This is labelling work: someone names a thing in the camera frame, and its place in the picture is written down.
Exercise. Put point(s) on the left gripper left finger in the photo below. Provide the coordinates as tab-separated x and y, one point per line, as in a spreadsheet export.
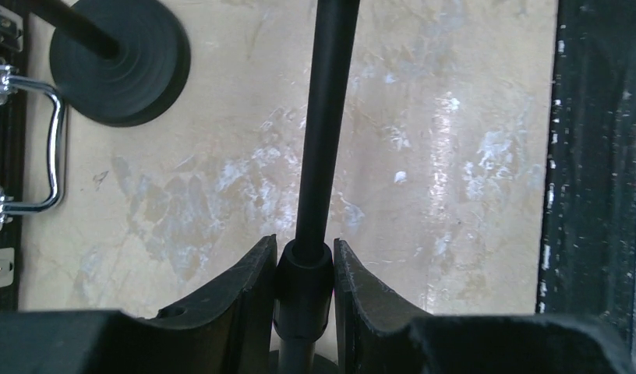
221	327

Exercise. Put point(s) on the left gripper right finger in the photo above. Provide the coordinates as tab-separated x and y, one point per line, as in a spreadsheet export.
378	331

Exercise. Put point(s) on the black shock-mount microphone stand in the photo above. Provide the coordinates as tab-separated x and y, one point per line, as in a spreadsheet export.
304	278

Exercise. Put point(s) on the black clip microphone stand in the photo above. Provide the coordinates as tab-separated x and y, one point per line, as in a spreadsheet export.
118	63

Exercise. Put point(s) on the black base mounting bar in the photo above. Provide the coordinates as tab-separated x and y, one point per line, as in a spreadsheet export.
587	260

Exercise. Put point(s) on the black poker chip case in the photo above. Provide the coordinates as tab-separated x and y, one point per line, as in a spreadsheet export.
14	61

